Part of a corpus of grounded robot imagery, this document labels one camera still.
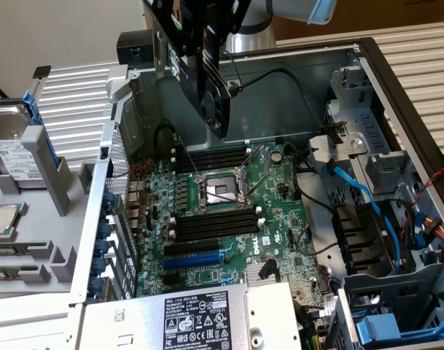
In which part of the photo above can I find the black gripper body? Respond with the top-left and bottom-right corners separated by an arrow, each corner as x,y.
141,0 -> 244,48

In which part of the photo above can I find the plain brown cardboard box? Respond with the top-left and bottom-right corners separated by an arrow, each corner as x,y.
272,0 -> 444,41

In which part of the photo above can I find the red and black twisted wire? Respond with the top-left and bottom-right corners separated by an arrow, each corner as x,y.
410,163 -> 444,207
112,157 -> 152,229

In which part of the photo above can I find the blue plastic drive caddy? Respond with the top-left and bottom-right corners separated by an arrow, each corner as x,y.
354,312 -> 444,346

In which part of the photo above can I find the open metal PC case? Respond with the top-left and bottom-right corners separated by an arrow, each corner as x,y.
66,36 -> 444,350

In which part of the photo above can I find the thick black wire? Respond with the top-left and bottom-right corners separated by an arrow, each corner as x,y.
293,140 -> 339,216

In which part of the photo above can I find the black wire with black plug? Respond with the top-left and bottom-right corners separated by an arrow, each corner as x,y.
227,50 -> 348,145

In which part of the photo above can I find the black RAM slot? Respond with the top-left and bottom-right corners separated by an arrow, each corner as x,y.
169,219 -> 265,238
169,206 -> 263,225
174,155 -> 252,174
172,147 -> 251,163
170,225 -> 265,244
169,212 -> 265,231
173,152 -> 251,168
172,144 -> 250,158

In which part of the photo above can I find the blue expansion slot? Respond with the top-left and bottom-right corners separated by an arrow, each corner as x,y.
162,252 -> 225,271

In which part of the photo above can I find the blue flat SATA wire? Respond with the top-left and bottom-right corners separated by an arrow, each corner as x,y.
322,159 -> 403,273

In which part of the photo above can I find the silver finned chipset heatsink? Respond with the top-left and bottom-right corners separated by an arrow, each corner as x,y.
244,261 -> 281,286

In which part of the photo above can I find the silver hard disk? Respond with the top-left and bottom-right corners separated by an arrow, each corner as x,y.
0,103 -> 47,190

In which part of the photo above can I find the black looped wire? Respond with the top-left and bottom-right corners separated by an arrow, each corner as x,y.
154,122 -> 181,161

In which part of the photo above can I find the thin metal locking lever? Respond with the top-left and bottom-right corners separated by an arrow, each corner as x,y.
172,133 -> 205,183
200,188 -> 252,203
242,169 -> 271,205

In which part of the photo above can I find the blue plastic disk carrier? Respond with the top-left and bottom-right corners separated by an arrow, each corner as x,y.
0,90 -> 59,175

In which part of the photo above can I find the green Dell motherboard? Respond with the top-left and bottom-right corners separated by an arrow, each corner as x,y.
128,140 -> 334,318

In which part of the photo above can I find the silver power supply unit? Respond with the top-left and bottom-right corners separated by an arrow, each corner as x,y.
79,279 -> 303,350

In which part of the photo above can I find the silver post with black cap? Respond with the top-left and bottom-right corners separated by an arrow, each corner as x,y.
26,65 -> 52,96

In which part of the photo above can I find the green and black graphics card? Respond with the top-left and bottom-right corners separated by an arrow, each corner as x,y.
152,21 -> 233,140

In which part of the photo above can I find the silver CPU chip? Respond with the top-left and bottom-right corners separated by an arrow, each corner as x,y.
0,203 -> 21,235

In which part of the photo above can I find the grey metal disk bay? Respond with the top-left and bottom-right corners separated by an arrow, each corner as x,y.
308,65 -> 418,205

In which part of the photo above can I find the grey metal drive cage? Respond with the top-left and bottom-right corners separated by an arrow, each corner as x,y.
338,262 -> 444,350

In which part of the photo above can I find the green RAM stick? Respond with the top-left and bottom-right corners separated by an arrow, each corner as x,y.
0,264 -> 39,278
0,242 -> 47,256

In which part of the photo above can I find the long black expansion slot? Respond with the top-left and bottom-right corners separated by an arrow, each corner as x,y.
163,239 -> 221,257

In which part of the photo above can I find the black angled wire plug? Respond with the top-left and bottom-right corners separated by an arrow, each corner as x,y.
258,257 -> 279,281

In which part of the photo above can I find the yellow and red wire bundle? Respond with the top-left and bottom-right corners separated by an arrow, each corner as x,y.
420,214 -> 444,253

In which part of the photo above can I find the thin black wire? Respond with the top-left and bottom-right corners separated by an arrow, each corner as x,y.
295,222 -> 341,257

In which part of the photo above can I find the CPU socket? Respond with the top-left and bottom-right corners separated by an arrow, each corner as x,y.
192,164 -> 254,213

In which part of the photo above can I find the grey plastic parts rack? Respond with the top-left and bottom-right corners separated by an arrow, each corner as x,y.
0,125 -> 98,295

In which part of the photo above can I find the black plastic block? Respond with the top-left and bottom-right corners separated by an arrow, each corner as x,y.
116,31 -> 157,69

